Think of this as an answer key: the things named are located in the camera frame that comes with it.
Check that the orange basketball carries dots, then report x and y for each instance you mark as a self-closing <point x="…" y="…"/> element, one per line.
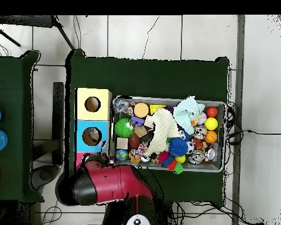
<point x="210" y="137"/>

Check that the cream knitted cloth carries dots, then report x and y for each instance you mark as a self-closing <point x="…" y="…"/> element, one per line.
<point x="162" y="126"/>

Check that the wooden three-hole box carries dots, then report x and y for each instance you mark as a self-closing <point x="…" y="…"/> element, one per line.
<point x="82" y="112"/>

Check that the black upright panel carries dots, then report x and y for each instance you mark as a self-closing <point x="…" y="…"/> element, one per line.
<point x="58" y="117"/>

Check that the light blue cloth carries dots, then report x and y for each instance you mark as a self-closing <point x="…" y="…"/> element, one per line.
<point x="187" y="112"/>

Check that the green spiky toy with eyes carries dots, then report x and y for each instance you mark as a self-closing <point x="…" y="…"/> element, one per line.
<point x="123" y="128"/>

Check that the silver mesh bin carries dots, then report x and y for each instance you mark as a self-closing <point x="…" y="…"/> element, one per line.
<point x="201" y="166"/>

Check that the dark green table cloth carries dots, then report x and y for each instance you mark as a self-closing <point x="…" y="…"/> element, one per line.
<point x="11" y="93"/>
<point x="142" y="77"/>

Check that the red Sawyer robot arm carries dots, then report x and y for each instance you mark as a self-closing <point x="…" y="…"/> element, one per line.
<point x="112" y="181"/>

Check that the orange foam disc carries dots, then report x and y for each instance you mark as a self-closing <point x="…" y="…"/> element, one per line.
<point x="141" y="110"/>

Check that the crushed clear plastic bottle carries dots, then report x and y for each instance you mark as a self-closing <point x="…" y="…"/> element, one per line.
<point x="104" y="146"/>
<point x="119" y="105"/>
<point x="93" y="135"/>

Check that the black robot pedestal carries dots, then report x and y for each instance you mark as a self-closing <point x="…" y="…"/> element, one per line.
<point x="165" y="215"/>

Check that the red ball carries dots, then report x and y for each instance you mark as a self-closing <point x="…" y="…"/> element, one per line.
<point x="211" y="111"/>

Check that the multicolour spiky caterpillar toy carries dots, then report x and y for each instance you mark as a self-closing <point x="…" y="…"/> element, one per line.
<point x="171" y="164"/>

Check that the blue spiky toy with eyes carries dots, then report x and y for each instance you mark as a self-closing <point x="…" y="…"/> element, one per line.
<point x="178" y="147"/>

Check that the black tripod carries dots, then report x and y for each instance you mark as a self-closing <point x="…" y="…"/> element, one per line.
<point x="25" y="21"/>

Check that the yellow ball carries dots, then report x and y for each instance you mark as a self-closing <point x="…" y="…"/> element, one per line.
<point x="211" y="123"/>

